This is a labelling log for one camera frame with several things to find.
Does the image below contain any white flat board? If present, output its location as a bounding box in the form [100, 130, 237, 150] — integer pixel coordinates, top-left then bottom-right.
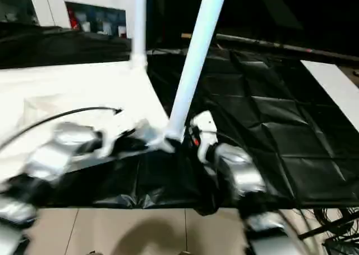
[300, 60, 359, 132]

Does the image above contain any red bottle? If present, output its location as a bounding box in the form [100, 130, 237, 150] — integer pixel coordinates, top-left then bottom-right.
[68, 12, 79, 31]

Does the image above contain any white plastic table top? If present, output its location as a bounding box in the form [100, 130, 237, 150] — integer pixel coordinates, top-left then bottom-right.
[0, 58, 174, 180]

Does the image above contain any black work mat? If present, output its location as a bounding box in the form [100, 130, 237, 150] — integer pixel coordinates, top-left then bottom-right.
[0, 25, 359, 211]

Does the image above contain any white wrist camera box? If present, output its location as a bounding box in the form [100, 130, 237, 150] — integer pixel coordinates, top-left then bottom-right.
[190, 110, 219, 163]
[95, 117, 152, 157]

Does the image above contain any white plastic table leg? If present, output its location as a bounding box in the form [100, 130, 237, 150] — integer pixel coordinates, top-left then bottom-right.
[164, 0, 229, 143]
[129, 0, 149, 70]

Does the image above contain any black floor cable coil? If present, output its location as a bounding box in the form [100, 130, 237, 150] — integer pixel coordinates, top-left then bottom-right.
[311, 207, 359, 251]

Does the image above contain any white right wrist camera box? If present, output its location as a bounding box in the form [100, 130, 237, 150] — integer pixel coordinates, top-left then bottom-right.
[190, 110, 219, 163]

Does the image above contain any dark metal rod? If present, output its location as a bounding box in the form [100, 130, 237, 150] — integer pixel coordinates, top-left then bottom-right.
[182, 33, 359, 62]

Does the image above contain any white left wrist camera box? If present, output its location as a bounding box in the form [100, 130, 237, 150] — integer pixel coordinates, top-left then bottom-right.
[95, 117, 152, 157]

